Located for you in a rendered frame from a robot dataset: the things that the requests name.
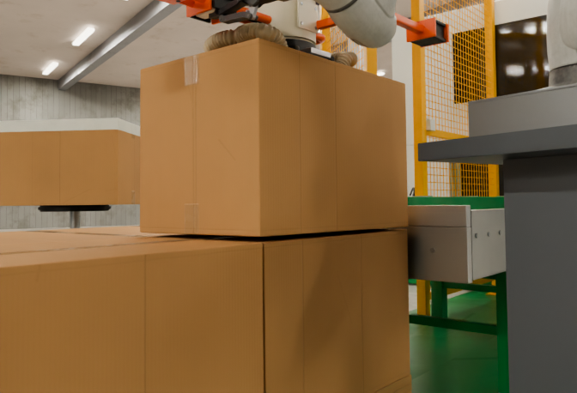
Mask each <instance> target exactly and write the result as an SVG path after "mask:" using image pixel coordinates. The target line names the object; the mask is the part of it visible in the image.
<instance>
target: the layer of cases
mask: <svg viewBox="0 0 577 393"><path fill-rule="evenodd" d="M408 375H410V324H409V281H408V239H407V230H406V229H367V230H355V231H342V232H329V233H306V234H294V235H281V236H269V237H243V236H221V235H198V234H176V233H141V232H140V226H127V227H91V228H72V229H54V230H36V231H17V232H0V393H374V392H375V391H377V390H380V389H382V388H384V387H386V386H387V385H389V384H392V383H394V382H396V381H398V380H399V379H401V378H404V377H406V376H408Z"/></svg>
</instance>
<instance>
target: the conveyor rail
mask: <svg viewBox="0 0 577 393"><path fill-rule="evenodd" d="M471 255H472V280H473V281H474V280H477V279H481V278H484V277H487V276H490V275H495V274H499V273H501V272H505V271H506V242H505V210H504V209H471Z"/></svg>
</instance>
